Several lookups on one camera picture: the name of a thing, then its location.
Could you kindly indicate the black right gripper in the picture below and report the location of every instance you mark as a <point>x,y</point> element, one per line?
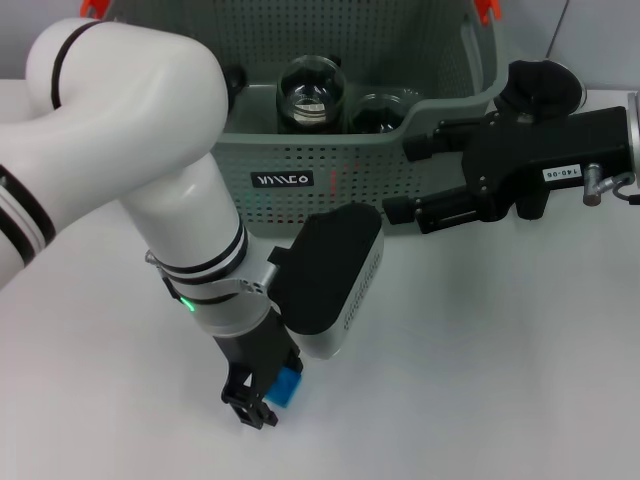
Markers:
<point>540,145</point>

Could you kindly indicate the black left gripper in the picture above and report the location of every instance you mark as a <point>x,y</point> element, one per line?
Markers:
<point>260,350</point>

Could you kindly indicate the blue square toy brick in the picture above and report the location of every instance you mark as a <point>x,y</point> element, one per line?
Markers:
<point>284,387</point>

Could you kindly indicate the round glass jar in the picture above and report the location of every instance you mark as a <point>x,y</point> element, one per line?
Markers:
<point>310,75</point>

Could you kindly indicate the grey-green perforated storage bin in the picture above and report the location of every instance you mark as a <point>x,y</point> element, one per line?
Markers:
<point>350,150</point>

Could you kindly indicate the black bin logo label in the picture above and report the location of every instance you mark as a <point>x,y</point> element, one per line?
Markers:
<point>282,180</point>

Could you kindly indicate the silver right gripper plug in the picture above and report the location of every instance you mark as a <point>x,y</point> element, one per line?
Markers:
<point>597,182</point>

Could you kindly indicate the black clay teapot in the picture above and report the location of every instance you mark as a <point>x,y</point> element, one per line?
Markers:
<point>234,80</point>

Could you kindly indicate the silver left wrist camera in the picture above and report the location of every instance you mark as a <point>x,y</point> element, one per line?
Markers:
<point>330,270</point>

